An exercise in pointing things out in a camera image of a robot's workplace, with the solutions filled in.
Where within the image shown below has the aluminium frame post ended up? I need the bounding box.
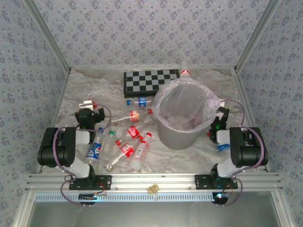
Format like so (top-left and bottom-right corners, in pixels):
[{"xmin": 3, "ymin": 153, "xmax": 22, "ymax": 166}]
[
  {"xmin": 233, "ymin": 0, "xmax": 283, "ymax": 73},
  {"xmin": 23, "ymin": 0, "xmax": 72, "ymax": 73}
]

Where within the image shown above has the clear bottle green cap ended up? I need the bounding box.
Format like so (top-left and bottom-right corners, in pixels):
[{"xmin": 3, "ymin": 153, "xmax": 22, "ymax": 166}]
[{"xmin": 101, "ymin": 126, "xmax": 118, "ymax": 156}]

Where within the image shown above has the brass binder clip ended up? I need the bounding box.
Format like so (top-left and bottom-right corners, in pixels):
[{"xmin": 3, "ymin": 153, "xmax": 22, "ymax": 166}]
[{"xmin": 146, "ymin": 183, "xmax": 159, "ymax": 201}]

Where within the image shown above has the Coca-Cola bottle red label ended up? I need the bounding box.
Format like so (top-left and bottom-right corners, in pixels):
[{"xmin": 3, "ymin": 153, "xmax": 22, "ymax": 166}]
[{"xmin": 115, "ymin": 117, "xmax": 156, "ymax": 145}]

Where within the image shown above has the grey metal panel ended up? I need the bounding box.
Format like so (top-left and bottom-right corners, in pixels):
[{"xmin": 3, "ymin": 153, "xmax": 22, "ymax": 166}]
[{"xmin": 28, "ymin": 191, "xmax": 285, "ymax": 227}]

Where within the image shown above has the clear bottle blue cap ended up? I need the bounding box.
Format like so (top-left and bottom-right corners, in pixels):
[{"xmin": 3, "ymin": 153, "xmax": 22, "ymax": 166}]
[{"xmin": 126, "ymin": 96, "xmax": 155, "ymax": 110}]

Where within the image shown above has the white bottle red cap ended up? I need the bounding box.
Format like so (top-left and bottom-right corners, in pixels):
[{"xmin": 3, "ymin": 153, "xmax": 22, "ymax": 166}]
[{"xmin": 129, "ymin": 132, "xmax": 152, "ymax": 170}]

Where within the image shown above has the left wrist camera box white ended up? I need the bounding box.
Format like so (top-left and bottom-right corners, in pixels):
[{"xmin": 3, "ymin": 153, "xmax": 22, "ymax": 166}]
[{"xmin": 79, "ymin": 100, "xmax": 95, "ymax": 110}]

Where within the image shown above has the Pepsi bottle blue label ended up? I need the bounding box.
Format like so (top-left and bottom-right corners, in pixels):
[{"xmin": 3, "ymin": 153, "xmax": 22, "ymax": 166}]
[{"xmin": 85, "ymin": 127, "xmax": 105, "ymax": 164}]

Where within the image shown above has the red label bottle with barcode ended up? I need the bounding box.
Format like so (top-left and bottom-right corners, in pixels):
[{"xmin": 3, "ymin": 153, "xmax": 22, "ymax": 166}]
[{"xmin": 106, "ymin": 134, "xmax": 144, "ymax": 171}]

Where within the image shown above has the grey plastic bin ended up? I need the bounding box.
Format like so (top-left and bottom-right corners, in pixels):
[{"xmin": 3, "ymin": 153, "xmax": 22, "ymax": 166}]
[{"xmin": 155, "ymin": 82, "xmax": 218, "ymax": 151}]

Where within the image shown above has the aluminium back rail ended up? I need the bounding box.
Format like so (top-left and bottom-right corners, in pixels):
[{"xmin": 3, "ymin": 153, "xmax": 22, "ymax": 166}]
[{"xmin": 70, "ymin": 66, "xmax": 236, "ymax": 70}]

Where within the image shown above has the clear bottle orange red label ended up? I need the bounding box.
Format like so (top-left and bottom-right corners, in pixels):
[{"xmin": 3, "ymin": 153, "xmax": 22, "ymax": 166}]
[{"xmin": 110, "ymin": 108, "xmax": 153, "ymax": 126}]

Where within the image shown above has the black grey checkerboard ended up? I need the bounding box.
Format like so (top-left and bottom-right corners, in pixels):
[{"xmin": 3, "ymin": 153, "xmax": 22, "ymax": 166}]
[{"xmin": 123, "ymin": 69, "xmax": 180, "ymax": 98}]

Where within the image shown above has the slotted cable duct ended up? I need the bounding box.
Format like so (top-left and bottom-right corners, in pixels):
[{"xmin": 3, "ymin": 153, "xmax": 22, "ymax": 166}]
[{"xmin": 35, "ymin": 192, "xmax": 215, "ymax": 203}]

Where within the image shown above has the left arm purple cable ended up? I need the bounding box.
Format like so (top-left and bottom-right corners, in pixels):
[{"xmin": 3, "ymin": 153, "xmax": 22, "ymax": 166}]
[{"xmin": 53, "ymin": 103, "xmax": 112, "ymax": 208}]

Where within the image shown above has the aluminium front rail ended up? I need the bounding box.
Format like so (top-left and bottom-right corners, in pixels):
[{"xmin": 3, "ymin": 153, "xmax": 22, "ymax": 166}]
[{"xmin": 25, "ymin": 173, "xmax": 284, "ymax": 191}]

